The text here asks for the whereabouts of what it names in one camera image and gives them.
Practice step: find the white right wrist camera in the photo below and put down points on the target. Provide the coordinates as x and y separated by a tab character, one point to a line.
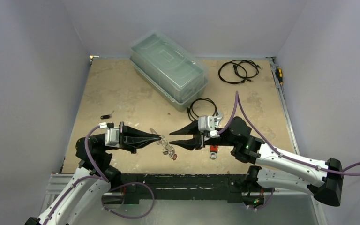
207	126

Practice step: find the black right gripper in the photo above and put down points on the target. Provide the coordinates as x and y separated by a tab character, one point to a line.
200	138

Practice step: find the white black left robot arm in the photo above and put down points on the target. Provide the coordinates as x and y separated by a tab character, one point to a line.
95	176

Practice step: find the clear plastic storage box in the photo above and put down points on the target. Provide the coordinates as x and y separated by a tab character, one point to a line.
171	70

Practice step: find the yellow black screwdriver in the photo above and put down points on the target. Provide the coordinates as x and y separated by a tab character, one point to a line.
279	76

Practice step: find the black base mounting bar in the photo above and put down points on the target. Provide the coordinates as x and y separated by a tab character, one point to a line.
232	188

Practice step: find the adjustable wrench red handle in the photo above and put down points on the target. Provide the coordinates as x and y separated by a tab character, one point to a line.
214	148

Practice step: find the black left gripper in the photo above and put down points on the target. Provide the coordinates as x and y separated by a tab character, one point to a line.
130	138

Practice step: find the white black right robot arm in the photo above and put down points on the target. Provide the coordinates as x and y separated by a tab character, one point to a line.
269	167

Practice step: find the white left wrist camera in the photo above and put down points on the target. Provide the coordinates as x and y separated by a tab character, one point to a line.
112	134

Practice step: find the aluminium frame rail right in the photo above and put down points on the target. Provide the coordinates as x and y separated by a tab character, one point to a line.
274	67

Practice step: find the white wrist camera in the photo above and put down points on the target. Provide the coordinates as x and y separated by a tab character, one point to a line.
112	134
207	126

